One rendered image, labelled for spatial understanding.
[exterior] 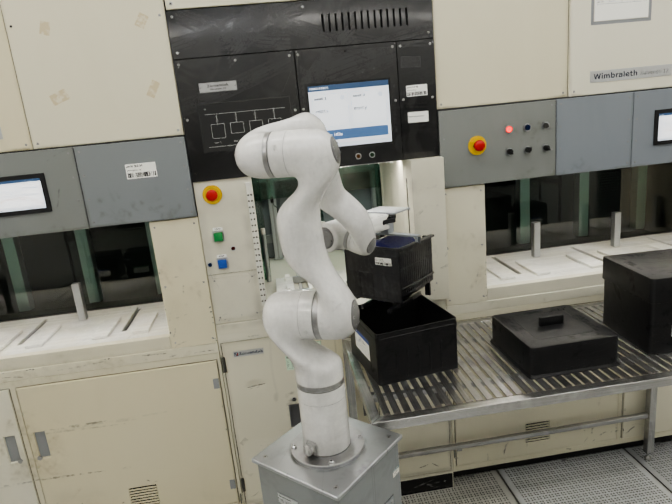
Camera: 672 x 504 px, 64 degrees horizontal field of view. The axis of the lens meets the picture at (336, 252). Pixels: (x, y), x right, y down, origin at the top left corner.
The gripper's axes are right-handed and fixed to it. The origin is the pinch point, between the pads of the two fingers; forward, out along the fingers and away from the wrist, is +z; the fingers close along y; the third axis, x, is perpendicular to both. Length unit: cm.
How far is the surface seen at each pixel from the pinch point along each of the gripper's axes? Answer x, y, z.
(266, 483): -56, 2, -67
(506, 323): -39, 32, 19
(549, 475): -124, 33, 62
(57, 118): 40, -87, -57
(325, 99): 38.8, -25.0, 5.3
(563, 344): -39, 53, 11
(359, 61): 50, -16, 14
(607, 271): -28, 55, 52
